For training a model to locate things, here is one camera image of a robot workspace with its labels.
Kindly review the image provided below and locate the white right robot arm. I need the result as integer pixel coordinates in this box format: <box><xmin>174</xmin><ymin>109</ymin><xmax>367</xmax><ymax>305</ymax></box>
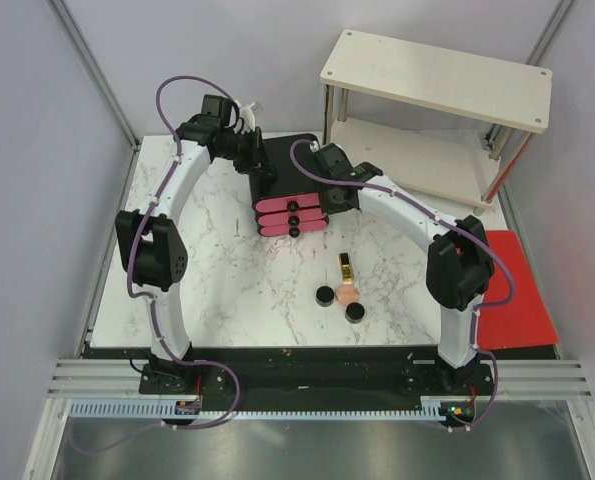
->
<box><xmin>306</xmin><ymin>143</ymin><xmax>494</xmax><ymax>394</ymax></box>

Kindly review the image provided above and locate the red board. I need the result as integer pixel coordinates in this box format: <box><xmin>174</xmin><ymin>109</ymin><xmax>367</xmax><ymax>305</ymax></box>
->
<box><xmin>478</xmin><ymin>230</ymin><xmax>559</xmax><ymax>350</ymax></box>

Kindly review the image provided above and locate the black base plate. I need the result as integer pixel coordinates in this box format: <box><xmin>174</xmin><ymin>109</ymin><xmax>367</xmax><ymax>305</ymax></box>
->
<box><xmin>84</xmin><ymin>346</ymin><xmax>557</xmax><ymax>410</ymax></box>

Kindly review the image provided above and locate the pink top drawer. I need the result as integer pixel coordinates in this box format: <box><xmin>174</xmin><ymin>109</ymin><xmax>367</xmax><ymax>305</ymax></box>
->
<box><xmin>253</xmin><ymin>192</ymin><xmax>320</xmax><ymax>214</ymax></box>

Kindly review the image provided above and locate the white two-tier shelf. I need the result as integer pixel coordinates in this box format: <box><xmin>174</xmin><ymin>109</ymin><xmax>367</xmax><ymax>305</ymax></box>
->
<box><xmin>320</xmin><ymin>29</ymin><xmax>553</xmax><ymax>214</ymax></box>

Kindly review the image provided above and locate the gold black lipstick case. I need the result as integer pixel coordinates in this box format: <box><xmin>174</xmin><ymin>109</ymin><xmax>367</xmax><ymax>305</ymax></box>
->
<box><xmin>339</xmin><ymin>252</ymin><xmax>354</xmax><ymax>284</ymax></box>

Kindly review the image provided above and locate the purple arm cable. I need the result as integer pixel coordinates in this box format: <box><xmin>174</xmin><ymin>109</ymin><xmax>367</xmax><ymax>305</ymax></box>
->
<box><xmin>66</xmin><ymin>75</ymin><xmax>251</xmax><ymax>454</ymax></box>
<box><xmin>290</xmin><ymin>139</ymin><xmax>516</xmax><ymax>432</ymax></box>

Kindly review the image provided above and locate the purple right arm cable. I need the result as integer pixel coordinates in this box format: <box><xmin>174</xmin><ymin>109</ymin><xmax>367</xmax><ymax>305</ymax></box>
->
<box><xmin>290</xmin><ymin>139</ymin><xmax>516</xmax><ymax>432</ymax></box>

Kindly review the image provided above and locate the black round jar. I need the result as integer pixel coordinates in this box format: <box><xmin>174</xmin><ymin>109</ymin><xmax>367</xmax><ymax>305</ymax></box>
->
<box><xmin>345</xmin><ymin>302</ymin><xmax>366</xmax><ymax>324</ymax></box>
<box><xmin>315</xmin><ymin>285</ymin><xmax>335</xmax><ymax>307</ymax></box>

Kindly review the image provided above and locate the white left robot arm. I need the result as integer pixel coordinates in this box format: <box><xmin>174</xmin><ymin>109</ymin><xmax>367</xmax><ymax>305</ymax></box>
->
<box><xmin>115</xmin><ymin>104</ymin><xmax>268</xmax><ymax>393</ymax></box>

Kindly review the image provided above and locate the white cable duct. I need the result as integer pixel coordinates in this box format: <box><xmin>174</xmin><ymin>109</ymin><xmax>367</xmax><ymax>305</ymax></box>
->
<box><xmin>68</xmin><ymin>398</ymin><xmax>463</xmax><ymax>421</ymax></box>

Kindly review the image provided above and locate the black drawer cabinet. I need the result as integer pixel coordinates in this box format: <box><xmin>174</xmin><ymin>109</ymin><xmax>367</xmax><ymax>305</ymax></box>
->
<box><xmin>249</xmin><ymin>133</ymin><xmax>320</xmax><ymax>214</ymax></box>

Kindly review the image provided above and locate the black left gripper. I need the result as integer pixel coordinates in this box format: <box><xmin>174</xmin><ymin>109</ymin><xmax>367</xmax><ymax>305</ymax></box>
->
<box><xmin>217</xmin><ymin>129</ymin><xmax>276</xmax><ymax>180</ymax></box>

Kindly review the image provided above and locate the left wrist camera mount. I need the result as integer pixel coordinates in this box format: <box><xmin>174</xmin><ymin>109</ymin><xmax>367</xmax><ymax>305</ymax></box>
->
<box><xmin>234</xmin><ymin>100</ymin><xmax>263</xmax><ymax>133</ymax></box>

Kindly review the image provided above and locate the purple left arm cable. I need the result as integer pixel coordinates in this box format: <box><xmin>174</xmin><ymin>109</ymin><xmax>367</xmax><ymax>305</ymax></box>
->
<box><xmin>66</xmin><ymin>75</ymin><xmax>251</xmax><ymax>454</ymax></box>

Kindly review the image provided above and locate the pink bottom drawer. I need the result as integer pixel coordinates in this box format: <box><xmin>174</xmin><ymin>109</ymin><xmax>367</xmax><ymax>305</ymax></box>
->
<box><xmin>258</xmin><ymin>218</ymin><xmax>329</xmax><ymax>238</ymax></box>

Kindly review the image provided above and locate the pink drawer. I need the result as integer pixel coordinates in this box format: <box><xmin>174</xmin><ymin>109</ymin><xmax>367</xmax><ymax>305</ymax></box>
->
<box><xmin>256</xmin><ymin>207</ymin><xmax>326</xmax><ymax>227</ymax></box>
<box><xmin>253</xmin><ymin>192</ymin><xmax>320</xmax><ymax>214</ymax></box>
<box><xmin>258</xmin><ymin>218</ymin><xmax>329</xmax><ymax>238</ymax></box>

